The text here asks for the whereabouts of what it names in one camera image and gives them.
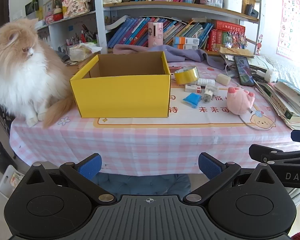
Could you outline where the yellow cardboard box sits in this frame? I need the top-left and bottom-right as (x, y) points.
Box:
(69, 51), (171, 118)

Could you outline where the pile of books and papers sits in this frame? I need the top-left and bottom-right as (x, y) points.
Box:
(250, 55), (300, 130)

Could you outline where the black wire rack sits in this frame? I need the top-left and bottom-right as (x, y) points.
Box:
(0, 94), (13, 140)

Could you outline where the orange white fluffy cat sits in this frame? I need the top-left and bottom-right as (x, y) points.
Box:
(0, 17), (75, 128)

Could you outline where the brown paper envelope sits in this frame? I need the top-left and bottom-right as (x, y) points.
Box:
(219, 46), (254, 58)

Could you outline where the large white plug adapter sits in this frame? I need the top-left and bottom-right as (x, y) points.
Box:
(256, 69), (279, 82)

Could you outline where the white red small carton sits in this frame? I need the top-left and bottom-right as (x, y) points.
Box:
(185, 84), (206, 93)

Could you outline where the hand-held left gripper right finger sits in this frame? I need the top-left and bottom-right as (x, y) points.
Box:
(182, 152), (284, 203)

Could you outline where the pink floral ornament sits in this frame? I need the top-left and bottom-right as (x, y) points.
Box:
(62, 0), (90, 18)

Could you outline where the cream tissue pack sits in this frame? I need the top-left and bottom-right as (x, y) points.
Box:
(69, 42), (103, 62)

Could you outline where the blue orange white carton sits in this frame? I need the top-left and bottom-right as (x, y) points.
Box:
(173, 36), (200, 45)
(173, 44), (199, 50)

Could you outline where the white metal bookshelf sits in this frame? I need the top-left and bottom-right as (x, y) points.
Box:
(92, 0), (262, 55)

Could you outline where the thin white cable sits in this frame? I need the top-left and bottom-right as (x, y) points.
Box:
(239, 106), (278, 131)

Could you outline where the small blue toy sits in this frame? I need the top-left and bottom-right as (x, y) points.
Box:
(182, 93), (201, 108)

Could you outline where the white paper bag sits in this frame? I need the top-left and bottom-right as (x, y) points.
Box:
(0, 165), (25, 200)

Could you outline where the grey checked bedding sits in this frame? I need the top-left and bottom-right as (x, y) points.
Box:
(265, 55), (300, 93)

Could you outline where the black smartphone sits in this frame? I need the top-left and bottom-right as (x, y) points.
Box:
(234, 56), (255, 87)

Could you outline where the red round ornament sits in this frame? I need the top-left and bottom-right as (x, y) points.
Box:
(52, 5), (64, 22)

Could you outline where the purple cloth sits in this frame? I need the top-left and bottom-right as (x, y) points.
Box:
(113, 44), (224, 70)

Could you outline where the pink plush pig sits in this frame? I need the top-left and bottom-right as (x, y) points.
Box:
(226, 86), (255, 116)

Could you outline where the white cubby shelf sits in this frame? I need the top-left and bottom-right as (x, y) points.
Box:
(36, 11), (98, 52)

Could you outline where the yellow tape roll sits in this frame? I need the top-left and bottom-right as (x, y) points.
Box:
(174, 66), (200, 85)

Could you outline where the white pen holder box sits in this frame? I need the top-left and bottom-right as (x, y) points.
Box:
(222, 0), (243, 13)

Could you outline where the pink cartoon cylinder device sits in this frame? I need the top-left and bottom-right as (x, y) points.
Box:
(147, 22), (164, 48)

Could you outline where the row of blue spine books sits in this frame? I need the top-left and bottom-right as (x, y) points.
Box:
(107, 17), (214, 49)

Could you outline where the green potted plant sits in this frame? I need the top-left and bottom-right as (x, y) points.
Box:
(25, 0), (44, 20)

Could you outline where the red dictionary with white label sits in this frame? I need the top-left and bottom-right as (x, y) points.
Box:
(205, 29), (218, 52)
(216, 30), (225, 51)

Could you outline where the white spray bottle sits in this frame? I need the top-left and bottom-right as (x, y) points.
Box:
(196, 78), (216, 86)

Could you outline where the cream rectangular block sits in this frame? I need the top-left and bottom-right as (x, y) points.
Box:
(216, 73), (231, 86)

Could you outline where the colourful acrylic figure stand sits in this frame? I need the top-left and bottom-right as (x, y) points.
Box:
(224, 29), (248, 49)

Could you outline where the small black device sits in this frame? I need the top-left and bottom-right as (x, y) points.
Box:
(245, 4), (259, 18)

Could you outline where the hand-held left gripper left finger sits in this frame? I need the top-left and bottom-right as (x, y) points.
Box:
(22, 153), (117, 205)

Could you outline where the red cartoon wall sticker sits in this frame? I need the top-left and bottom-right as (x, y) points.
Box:
(255, 34), (264, 55)

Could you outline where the pink alphabet wall poster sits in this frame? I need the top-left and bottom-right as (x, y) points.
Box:
(276, 0), (300, 57)

